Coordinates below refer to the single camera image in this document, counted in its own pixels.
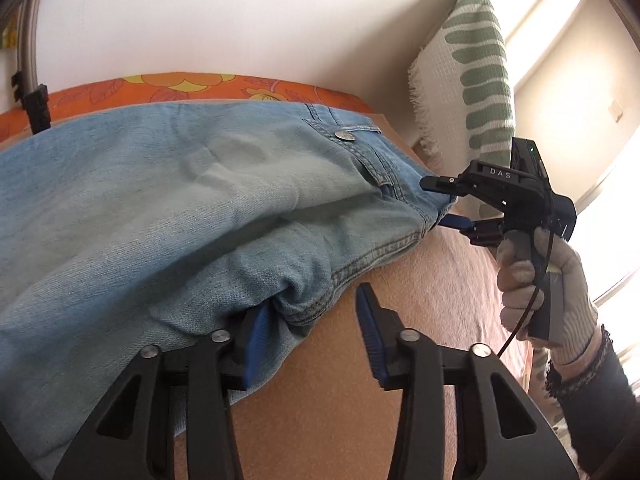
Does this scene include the light blue denim jeans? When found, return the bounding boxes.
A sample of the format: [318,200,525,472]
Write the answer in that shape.
[1,101,452,477]

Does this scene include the right white gloved hand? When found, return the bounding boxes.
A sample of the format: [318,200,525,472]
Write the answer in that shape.
[497,228,599,366]

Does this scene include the pink bed blanket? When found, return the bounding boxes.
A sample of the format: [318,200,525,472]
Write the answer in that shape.
[0,112,534,480]

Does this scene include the white green patterned pillow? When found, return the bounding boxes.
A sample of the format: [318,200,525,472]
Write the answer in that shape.
[406,0,516,219]

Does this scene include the orange floral bed sheet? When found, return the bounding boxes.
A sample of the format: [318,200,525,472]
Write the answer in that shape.
[0,71,374,143]

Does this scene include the grey tripod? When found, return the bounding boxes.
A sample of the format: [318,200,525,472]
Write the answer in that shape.
[11,0,51,134]

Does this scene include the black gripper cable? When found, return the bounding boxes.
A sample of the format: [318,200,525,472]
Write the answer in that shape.
[497,199,559,360]

